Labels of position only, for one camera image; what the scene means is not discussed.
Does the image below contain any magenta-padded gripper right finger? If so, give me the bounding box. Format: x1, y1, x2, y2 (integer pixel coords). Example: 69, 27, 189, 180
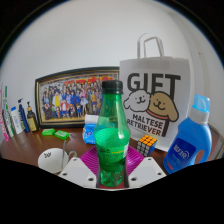
125, 145, 167, 189

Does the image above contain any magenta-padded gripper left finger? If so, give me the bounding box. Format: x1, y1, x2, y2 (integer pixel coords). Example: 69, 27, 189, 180
58, 146, 101, 190

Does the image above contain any green plastic drink bottle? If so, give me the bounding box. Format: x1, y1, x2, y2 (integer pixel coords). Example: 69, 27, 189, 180
93, 79, 132, 188

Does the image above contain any colourful puzzle cube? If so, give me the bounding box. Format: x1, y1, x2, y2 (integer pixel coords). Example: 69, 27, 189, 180
136, 134, 158, 157

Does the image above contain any small green packet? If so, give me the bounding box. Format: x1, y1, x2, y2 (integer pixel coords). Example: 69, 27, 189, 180
41, 128, 56, 137
53, 130, 70, 140

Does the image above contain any blue tissue pack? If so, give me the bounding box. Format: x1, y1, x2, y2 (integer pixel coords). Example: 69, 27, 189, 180
82, 114, 100, 145

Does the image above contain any blue detergent bottle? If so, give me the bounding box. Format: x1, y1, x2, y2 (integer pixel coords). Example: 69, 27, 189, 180
162, 93, 213, 175

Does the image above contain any amber pump bottle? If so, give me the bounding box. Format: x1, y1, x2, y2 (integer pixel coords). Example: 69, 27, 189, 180
26, 101, 40, 133

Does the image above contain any framed cartoon group picture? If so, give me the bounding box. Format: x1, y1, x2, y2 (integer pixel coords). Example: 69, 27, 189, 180
34, 66, 120, 128

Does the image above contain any dark blue pump bottle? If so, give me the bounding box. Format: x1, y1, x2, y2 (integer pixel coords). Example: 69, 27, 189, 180
17, 97, 30, 133

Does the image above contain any white bottle with blue cap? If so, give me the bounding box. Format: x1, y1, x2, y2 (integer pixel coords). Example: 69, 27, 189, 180
10, 106, 24, 135

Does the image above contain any pink shuttlecock tube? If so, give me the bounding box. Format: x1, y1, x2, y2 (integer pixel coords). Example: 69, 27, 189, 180
0, 83, 10, 143

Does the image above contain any white green shuttlecock tube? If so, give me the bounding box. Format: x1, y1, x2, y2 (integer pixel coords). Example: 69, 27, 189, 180
2, 85, 15, 138

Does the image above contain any white printed paper gift bag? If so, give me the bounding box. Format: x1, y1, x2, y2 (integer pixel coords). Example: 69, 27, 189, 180
119, 33, 191, 153

